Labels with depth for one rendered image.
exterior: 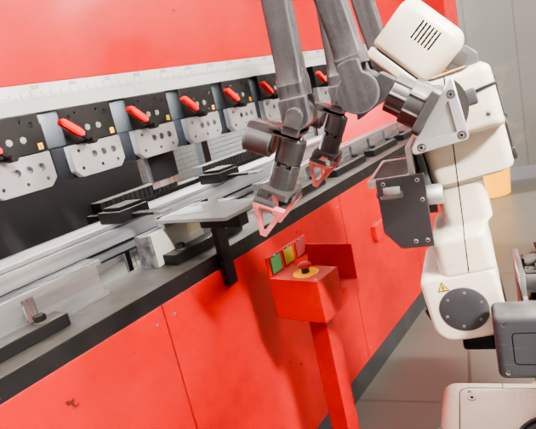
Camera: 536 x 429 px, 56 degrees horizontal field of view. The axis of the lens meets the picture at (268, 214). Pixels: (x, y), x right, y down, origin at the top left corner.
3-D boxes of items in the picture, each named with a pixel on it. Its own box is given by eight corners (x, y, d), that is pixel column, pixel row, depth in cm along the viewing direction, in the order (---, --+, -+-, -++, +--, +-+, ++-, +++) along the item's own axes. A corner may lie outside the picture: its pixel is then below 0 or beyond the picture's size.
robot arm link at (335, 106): (347, 94, 134) (353, 91, 142) (307, 82, 137) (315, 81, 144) (335, 137, 138) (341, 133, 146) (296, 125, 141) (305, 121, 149)
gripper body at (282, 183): (257, 195, 103) (265, 161, 100) (273, 184, 112) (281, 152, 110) (286, 205, 102) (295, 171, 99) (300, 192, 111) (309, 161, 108)
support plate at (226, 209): (225, 220, 126) (225, 217, 126) (156, 224, 142) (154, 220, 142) (266, 200, 140) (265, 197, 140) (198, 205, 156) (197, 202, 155)
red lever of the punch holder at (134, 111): (132, 103, 128) (160, 122, 136) (122, 105, 131) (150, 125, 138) (130, 109, 128) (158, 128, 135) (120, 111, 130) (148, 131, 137)
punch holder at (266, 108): (267, 122, 181) (257, 75, 178) (248, 125, 186) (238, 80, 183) (289, 115, 193) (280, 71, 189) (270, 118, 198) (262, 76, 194)
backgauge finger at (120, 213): (154, 222, 147) (150, 206, 146) (100, 225, 163) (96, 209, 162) (182, 209, 156) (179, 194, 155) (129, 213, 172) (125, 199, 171)
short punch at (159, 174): (156, 189, 143) (146, 157, 141) (151, 190, 144) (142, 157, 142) (180, 180, 151) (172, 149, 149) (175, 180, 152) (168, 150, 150)
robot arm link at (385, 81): (402, 83, 89) (406, 82, 94) (351, 59, 91) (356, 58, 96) (379, 130, 93) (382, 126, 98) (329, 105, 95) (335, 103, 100)
